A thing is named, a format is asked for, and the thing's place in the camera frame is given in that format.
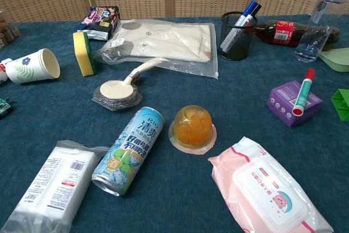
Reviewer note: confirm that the green plastic cutting board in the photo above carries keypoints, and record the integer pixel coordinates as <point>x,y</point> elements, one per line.
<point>336,58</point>

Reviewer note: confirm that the light blue drink can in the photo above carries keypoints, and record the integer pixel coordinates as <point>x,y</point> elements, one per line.
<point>131,148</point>

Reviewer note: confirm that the brown packaged box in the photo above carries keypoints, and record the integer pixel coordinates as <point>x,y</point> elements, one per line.
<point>6,32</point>

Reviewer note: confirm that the cream garment in clear bag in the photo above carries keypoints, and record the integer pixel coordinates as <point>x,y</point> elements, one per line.
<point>169,42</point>

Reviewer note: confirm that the blue cap marker pen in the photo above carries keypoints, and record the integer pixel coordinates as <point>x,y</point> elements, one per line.
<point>255,12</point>
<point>246,12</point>

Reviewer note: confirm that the pink wet wipes pack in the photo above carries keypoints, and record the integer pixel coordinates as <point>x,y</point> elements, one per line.
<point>267,189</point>

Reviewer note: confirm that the purple cardboard box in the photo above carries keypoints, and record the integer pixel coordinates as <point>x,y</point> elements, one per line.
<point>286,104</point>

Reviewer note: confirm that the dark snack bag pink print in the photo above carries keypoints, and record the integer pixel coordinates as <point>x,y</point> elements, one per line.
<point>99,21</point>

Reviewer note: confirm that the black mesh pen holder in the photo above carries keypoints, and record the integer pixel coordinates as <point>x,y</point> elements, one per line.
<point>237,42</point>

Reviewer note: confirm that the bright green folded paper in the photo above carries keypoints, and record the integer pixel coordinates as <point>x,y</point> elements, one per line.
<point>341,104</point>

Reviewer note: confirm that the orange fruit jelly cup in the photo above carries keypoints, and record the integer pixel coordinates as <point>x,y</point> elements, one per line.
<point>192,130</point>

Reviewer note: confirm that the paper cup blue flower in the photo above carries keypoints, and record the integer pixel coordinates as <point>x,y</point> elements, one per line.
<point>32,66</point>

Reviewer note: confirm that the white wipes clear pack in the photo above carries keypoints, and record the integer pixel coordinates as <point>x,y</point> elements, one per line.
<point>51,186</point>

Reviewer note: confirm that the yellow green sponge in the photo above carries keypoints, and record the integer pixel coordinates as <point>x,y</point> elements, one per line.
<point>83,54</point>

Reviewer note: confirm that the blue felt table cloth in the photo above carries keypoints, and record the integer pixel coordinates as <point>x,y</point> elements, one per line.
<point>191,94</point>

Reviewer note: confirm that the clear water bottle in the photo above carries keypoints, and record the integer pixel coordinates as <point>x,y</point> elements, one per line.
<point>317,25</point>

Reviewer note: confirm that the cola bottle red label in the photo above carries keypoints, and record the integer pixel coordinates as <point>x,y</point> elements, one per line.
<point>283,33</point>

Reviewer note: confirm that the small green circuit board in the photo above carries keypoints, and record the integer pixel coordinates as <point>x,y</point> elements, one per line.
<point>4,107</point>

